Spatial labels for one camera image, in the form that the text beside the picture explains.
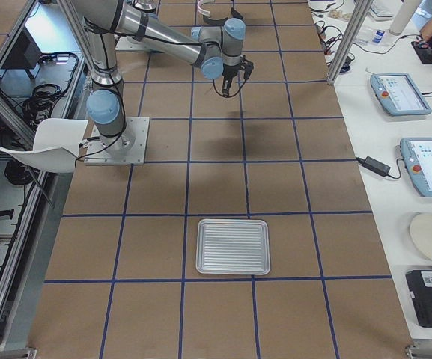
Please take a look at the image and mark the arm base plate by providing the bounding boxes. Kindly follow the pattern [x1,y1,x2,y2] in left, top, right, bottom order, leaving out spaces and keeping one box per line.
[84,117,150,165]

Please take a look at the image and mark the near blue teach pendant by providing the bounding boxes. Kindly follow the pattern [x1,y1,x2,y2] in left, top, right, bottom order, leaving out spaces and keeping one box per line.
[400,138,432,197]

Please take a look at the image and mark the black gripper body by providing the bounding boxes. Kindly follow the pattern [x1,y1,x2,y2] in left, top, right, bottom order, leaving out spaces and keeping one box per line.
[222,64,238,83]

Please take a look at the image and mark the aluminium frame post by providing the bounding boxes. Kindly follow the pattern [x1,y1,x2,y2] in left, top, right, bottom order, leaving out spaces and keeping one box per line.
[326,0,373,85]

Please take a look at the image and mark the blue teach pendant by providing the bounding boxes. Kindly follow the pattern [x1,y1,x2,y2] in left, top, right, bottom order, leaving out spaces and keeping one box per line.
[370,73,432,117]
[400,138,432,197]

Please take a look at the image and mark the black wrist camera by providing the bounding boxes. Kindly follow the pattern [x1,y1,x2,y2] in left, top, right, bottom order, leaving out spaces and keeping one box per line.
[240,55,254,82]

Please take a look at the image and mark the black power adapter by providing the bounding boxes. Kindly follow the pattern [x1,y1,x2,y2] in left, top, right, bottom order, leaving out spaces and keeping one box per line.
[356,156,390,177]

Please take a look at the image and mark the silver ribbed metal tray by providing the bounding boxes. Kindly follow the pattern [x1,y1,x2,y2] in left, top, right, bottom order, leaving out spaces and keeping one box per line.
[195,218,271,275]

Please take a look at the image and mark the white curved plastic part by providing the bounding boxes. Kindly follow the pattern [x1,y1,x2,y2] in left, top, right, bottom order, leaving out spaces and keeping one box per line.
[197,0,215,17]

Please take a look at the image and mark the white chair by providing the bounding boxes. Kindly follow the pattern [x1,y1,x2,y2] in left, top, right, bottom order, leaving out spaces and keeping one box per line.
[0,118,88,173]

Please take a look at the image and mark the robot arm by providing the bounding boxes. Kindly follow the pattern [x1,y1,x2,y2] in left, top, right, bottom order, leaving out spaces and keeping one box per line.
[73,1,254,153]

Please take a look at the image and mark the far blue teach pendant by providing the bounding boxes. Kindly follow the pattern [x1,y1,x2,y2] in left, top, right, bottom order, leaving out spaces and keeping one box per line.
[370,73,432,117]

